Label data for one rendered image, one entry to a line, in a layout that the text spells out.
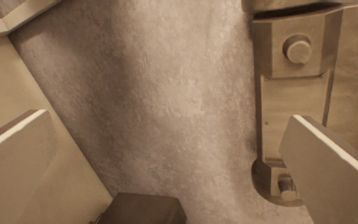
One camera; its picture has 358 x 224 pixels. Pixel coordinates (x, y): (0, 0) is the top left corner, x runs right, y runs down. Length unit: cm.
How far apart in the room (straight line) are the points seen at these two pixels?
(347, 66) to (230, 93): 33
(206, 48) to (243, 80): 16
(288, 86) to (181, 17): 37
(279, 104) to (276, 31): 16
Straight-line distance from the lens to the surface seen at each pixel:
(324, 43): 44
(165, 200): 117
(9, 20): 110
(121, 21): 77
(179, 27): 67
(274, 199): 70
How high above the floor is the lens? 63
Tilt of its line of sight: 53 degrees down
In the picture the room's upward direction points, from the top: 146 degrees counter-clockwise
